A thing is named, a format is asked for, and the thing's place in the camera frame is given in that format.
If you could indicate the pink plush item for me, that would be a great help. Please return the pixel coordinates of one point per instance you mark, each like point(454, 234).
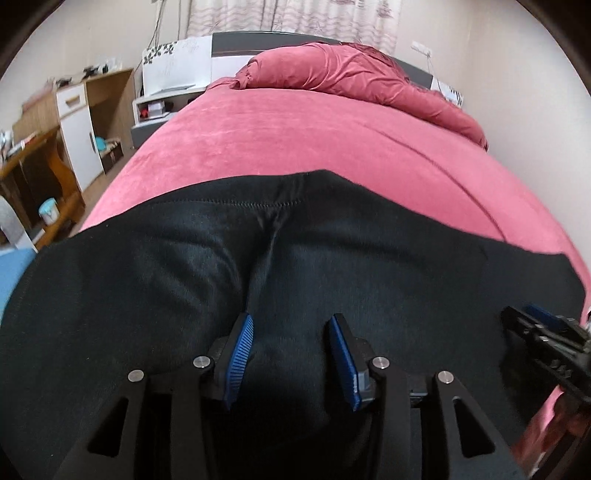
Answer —
point(39, 97)

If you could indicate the teal bowl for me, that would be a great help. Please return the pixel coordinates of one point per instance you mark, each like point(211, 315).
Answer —
point(102, 144)

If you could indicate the wooden desk with cabinet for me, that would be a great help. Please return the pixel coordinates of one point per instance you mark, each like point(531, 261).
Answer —
point(81, 138)

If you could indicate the grey white headboard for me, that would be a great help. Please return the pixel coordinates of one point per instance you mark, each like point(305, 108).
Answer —
point(240, 44)

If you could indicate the white nightstand with flower panel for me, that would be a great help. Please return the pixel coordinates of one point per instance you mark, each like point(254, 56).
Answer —
point(171, 69)
point(450, 92)

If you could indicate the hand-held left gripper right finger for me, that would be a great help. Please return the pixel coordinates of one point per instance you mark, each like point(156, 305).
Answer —
point(344, 360)

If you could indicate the black tools on cabinet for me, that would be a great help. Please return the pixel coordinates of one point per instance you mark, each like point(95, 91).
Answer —
point(92, 71)

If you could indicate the teal white bucket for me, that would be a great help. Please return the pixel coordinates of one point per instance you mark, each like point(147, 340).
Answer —
point(49, 212)

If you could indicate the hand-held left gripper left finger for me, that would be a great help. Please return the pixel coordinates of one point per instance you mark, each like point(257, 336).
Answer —
point(238, 360)

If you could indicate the red duvet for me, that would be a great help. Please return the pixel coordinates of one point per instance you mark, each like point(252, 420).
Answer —
point(351, 74)

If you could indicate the white wall socket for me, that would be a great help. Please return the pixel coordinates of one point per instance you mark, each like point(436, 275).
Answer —
point(421, 47)

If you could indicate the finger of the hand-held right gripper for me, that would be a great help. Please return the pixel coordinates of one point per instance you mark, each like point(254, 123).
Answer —
point(549, 316)
point(524, 323)

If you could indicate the black pants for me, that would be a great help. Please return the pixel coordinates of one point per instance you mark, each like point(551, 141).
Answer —
point(184, 277)

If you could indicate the patterned white curtain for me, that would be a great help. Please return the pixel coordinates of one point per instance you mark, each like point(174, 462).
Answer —
point(300, 21)

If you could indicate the person's right hand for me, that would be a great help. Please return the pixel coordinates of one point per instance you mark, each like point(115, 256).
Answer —
point(575, 417)

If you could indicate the bed with pink sheet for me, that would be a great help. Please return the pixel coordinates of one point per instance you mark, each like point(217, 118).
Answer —
point(300, 138)

